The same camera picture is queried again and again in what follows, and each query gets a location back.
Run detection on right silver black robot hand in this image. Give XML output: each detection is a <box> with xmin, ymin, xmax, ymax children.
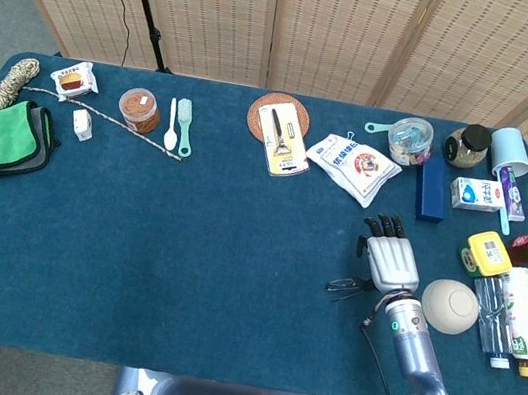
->
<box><xmin>349</xmin><ymin>208</ymin><xmax>432</xmax><ymax>300</ymax></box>

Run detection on thin metal-framed eyeglasses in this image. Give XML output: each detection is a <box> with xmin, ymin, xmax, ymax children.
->
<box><xmin>324</xmin><ymin>271</ymin><xmax>377</xmax><ymax>309</ymax></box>

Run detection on small green box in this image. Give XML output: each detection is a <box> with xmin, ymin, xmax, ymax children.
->
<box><xmin>452</xmin><ymin>243</ymin><xmax>486</xmax><ymax>280</ymax></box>

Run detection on beige upturned bowl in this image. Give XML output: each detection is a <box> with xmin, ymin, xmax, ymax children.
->
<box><xmin>415</xmin><ymin>274</ymin><xmax>485</xmax><ymax>340</ymax></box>

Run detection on dark blue rectangular box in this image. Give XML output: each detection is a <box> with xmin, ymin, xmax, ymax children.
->
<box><xmin>409</xmin><ymin>153</ymin><xmax>456</xmax><ymax>227</ymax></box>

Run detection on yellow-lidded green container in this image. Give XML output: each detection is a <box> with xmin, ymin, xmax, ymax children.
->
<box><xmin>461</xmin><ymin>227</ymin><xmax>519</xmax><ymax>281</ymax></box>

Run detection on white printed plastic bag pack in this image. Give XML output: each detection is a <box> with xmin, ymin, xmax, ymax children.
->
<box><xmin>297</xmin><ymin>126</ymin><xmax>408</xmax><ymax>214</ymax></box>

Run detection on white blue milk carton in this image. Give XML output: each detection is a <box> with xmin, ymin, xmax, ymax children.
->
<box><xmin>446</xmin><ymin>172</ymin><xmax>509</xmax><ymax>218</ymax></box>

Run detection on blue striped bottle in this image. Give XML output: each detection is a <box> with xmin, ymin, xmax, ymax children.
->
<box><xmin>459</xmin><ymin>272</ymin><xmax>526</xmax><ymax>372</ymax></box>

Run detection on clear tub of colourful clips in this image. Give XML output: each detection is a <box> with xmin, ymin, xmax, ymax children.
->
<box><xmin>382</xmin><ymin>112</ymin><xmax>438</xmax><ymax>171</ymax></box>

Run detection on teal measuring spoon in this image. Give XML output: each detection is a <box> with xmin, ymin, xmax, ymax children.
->
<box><xmin>362</xmin><ymin>117</ymin><xmax>397</xmax><ymax>138</ymax></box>

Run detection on purple toothpaste tube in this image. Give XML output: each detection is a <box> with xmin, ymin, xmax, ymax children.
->
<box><xmin>491</xmin><ymin>164</ymin><xmax>528</xmax><ymax>225</ymax></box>

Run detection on green cloth with black trim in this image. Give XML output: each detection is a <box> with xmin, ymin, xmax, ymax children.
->
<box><xmin>0</xmin><ymin>96</ymin><xmax>60</xmax><ymax>187</ymax></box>

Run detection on white bottle with yellow cap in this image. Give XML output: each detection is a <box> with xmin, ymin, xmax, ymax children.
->
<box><xmin>487</xmin><ymin>263</ymin><xmax>528</xmax><ymax>378</ymax></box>

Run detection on glass jar with black lid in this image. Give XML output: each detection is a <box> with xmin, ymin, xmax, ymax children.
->
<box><xmin>440</xmin><ymin>119</ymin><xmax>495</xmax><ymax>174</ymax></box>

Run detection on razor in yellow blister pack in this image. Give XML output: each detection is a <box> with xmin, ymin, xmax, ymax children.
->
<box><xmin>247</xmin><ymin>97</ymin><xmax>321</xmax><ymax>183</ymax></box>

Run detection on grey cloth with black trim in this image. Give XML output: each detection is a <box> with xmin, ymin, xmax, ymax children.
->
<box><xmin>0</xmin><ymin>98</ymin><xmax>67</xmax><ymax>187</ymax></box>

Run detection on light blue plastic cup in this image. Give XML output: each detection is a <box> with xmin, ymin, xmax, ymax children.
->
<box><xmin>484</xmin><ymin>122</ymin><xmax>528</xmax><ymax>182</ymax></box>

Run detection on small white carton box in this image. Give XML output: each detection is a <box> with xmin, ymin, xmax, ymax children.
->
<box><xmin>68</xmin><ymin>107</ymin><xmax>98</xmax><ymax>144</ymax></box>

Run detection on round woven rattan coaster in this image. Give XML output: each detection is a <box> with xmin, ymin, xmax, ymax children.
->
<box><xmin>242</xmin><ymin>87</ymin><xmax>315</xmax><ymax>151</ymax></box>

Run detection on blue table cloth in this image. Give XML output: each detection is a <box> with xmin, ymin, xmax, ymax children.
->
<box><xmin>0</xmin><ymin>44</ymin><xmax>528</xmax><ymax>395</ymax></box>

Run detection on cake snack in white wrapper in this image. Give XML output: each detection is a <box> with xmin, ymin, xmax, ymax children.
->
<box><xmin>46</xmin><ymin>55</ymin><xmax>104</xmax><ymax>105</ymax></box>

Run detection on bamboo folding screen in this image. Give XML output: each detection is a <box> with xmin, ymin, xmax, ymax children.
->
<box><xmin>0</xmin><ymin>0</ymin><xmax>528</xmax><ymax>314</ymax></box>

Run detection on clear jar of rubber bands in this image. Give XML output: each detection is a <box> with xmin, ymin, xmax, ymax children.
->
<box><xmin>113</xmin><ymin>84</ymin><xmax>166</xmax><ymax>138</ymax></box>

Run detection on white plastic spoon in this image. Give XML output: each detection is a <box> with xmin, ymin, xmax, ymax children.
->
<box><xmin>161</xmin><ymin>97</ymin><xmax>184</xmax><ymax>152</ymax></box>

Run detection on mint green scrub brush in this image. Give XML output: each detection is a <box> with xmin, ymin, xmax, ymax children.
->
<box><xmin>168</xmin><ymin>96</ymin><xmax>201</xmax><ymax>159</ymax></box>

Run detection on black stand pole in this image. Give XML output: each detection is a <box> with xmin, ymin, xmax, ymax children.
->
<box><xmin>101</xmin><ymin>0</ymin><xmax>185</xmax><ymax>76</ymax></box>

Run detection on beige braided rope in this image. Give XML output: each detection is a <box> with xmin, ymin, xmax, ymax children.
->
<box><xmin>0</xmin><ymin>52</ymin><xmax>197</xmax><ymax>163</ymax></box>

